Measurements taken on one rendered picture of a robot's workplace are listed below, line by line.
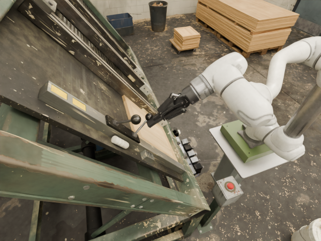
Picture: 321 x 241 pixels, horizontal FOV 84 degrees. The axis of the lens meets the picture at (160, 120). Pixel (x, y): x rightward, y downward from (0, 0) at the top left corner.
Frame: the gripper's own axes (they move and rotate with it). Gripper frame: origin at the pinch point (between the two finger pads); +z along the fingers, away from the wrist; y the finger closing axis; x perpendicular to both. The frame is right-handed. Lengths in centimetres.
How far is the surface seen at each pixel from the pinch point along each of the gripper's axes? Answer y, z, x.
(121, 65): 16, 12, 83
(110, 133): -11.5, 14.8, -2.5
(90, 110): -22.7, 12.4, 0.3
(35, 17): -46, 14, 40
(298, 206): 199, -45, -39
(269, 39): 271, -225, 243
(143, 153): 10.2, 14.7, -4.1
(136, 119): -12.9, 1.6, -6.6
